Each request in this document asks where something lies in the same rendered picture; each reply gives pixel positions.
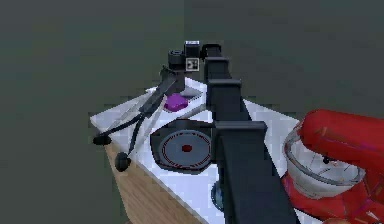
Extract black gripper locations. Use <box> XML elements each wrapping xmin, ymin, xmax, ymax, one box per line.
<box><xmin>92</xmin><ymin>49</ymin><xmax>186</xmax><ymax>173</ymax></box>

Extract purple sponge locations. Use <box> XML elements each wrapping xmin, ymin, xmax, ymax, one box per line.
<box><xmin>163</xmin><ymin>93</ymin><xmax>190</xmax><ymax>112</ymax></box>

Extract black hob with grey burner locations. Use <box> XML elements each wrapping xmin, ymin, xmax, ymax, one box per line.
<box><xmin>149</xmin><ymin>119</ymin><xmax>217</xmax><ymax>174</ymax></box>

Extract grey sink basin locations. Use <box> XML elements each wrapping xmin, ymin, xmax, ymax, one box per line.
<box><xmin>181</xmin><ymin>83</ymin><xmax>205</xmax><ymax>100</ymax></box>

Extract wooden counter with white top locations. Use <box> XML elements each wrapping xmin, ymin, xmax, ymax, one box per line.
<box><xmin>89</xmin><ymin>77</ymin><xmax>324</xmax><ymax>224</ymax></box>

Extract red stand mixer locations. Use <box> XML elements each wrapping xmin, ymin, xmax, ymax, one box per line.
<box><xmin>281</xmin><ymin>108</ymin><xmax>384</xmax><ymax>224</ymax></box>

